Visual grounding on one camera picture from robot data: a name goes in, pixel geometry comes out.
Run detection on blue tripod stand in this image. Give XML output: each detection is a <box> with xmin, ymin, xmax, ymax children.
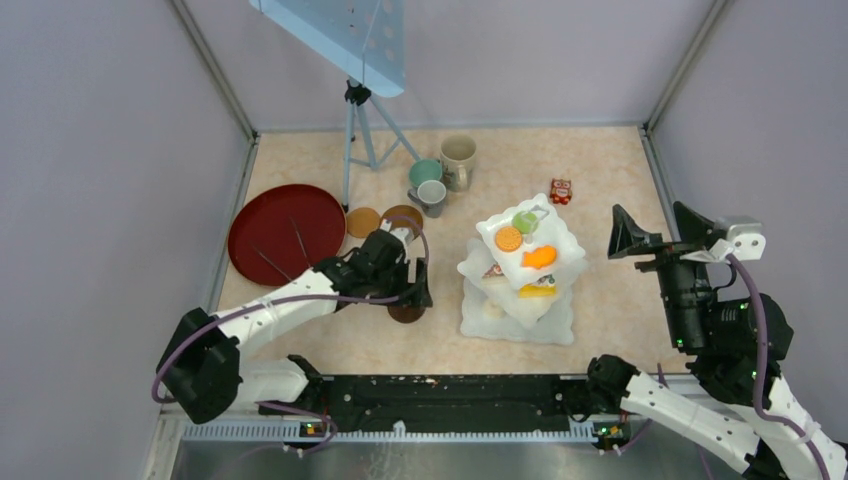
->
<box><xmin>343</xmin><ymin>76</ymin><xmax>421</xmax><ymax>181</ymax></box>

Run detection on light wooden coaster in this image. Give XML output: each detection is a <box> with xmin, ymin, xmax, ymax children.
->
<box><xmin>346</xmin><ymin>207</ymin><xmax>381</xmax><ymax>239</ymax></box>

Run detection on medium brown wooden coaster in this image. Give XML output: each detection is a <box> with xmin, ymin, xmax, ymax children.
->
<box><xmin>380</xmin><ymin>204</ymin><xmax>424</xmax><ymax>234</ymax></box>

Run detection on teal ceramic cup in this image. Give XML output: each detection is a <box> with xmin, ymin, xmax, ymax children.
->
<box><xmin>408</xmin><ymin>159</ymin><xmax>442</xmax><ymax>188</ymax></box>

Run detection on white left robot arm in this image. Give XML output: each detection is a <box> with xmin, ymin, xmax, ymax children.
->
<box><xmin>151</xmin><ymin>217</ymin><xmax>433</xmax><ymax>424</ymax></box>

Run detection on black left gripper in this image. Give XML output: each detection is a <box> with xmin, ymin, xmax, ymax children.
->
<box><xmin>369</xmin><ymin>255</ymin><xmax>432</xmax><ymax>308</ymax></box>

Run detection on grey ceramic cup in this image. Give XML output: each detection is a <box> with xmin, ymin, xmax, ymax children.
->
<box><xmin>407</xmin><ymin>180</ymin><xmax>447</xmax><ymax>218</ymax></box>

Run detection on blue perforated panel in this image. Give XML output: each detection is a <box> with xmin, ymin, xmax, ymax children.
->
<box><xmin>250</xmin><ymin>0</ymin><xmax>406</xmax><ymax>98</ymax></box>

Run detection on round beige biscuit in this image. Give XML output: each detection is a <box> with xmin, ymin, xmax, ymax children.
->
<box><xmin>494</xmin><ymin>226</ymin><xmax>523</xmax><ymax>253</ymax></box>

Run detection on beige ceramic mug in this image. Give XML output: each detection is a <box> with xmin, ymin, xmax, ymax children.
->
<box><xmin>440</xmin><ymin>134</ymin><xmax>477</xmax><ymax>192</ymax></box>

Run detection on white tiered serving stand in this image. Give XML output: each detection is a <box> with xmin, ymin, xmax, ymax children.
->
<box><xmin>457</xmin><ymin>193</ymin><xmax>588</xmax><ymax>346</ymax></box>

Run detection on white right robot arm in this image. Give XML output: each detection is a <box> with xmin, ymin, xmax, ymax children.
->
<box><xmin>586</xmin><ymin>202</ymin><xmax>847</xmax><ymax>479</ymax></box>

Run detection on yellow cheesecake slice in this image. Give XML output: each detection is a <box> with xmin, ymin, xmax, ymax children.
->
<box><xmin>518</xmin><ymin>275</ymin><xmax>557</xmax><ymax>298</ymax></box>

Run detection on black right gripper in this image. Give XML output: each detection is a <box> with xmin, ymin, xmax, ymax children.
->
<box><xmin>606</xmin><ymin>199</ymin><xmax>714</xmax><ymax>349</ymax></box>

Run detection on clear plastic tongs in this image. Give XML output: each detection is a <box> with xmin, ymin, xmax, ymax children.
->
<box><xmin>248</xmin><ymin>217</ymin><xmax>312</xmax><ymax>283</ymax></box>

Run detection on dark brown wooden coaster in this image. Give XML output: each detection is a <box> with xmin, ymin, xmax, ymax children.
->
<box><xmin>387</xmin><ymin>306</ymin><xmax>427</xmax><ymax>324</ymax></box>

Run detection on white cream puff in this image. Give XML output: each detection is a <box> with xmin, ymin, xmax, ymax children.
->
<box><xmin>483</xmin><ymin>300</ymin><xmax>505</xmax><ymax>319</ymax></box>

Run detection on orange fish-shaped cookie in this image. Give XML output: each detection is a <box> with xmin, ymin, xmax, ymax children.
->
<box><xmin>521</xmin><ymin>245</ymin><xmax>558</xmax><ymax>270</ymax></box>

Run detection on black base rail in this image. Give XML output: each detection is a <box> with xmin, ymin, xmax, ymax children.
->
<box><xmin>290</xmin><ymin>374</ymin><xmax>626</xmax><ymax>433</ymax></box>

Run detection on round red lacquer tray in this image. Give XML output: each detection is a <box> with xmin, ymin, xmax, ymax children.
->
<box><xmin>227</xmin><ymin>184</ymin><xmax>346</xmax><ymax>287</ymax></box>

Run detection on round green macaron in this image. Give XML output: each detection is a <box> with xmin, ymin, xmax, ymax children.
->
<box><xmin>511</xmin><ymin>210</ymin><xmax>539</xmax><ymax>235</ymax></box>

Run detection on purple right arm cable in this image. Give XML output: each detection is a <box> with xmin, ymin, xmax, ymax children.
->
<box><xmin>725</xmin><ymin>254</ymin><xmax>833</xmax><ymax>480</ymax></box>

